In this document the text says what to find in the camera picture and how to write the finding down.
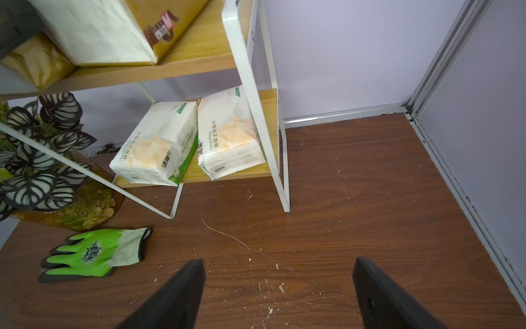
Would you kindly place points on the amber glass plant vase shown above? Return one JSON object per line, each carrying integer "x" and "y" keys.
{"x": 37, "y": 188}

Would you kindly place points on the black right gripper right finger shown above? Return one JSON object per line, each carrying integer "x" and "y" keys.
{"x": 384, "y": 304}

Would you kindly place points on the white tissue pack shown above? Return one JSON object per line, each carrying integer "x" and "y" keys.
{"x": 159, "y": 150}
{"x": 228, "y": 139}

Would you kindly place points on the green and black glove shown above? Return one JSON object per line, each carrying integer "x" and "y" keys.
{"x": 95, "y": 253}

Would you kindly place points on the white frame wooden shelf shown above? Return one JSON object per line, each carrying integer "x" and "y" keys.
{"x": 219, "y": 38}

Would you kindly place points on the gold tissue pack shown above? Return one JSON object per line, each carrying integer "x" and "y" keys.
{"x": 116, "y": 33}
{"x": 40, "y": 61}

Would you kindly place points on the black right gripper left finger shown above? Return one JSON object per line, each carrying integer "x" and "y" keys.
{"x": 176, "y": 304}

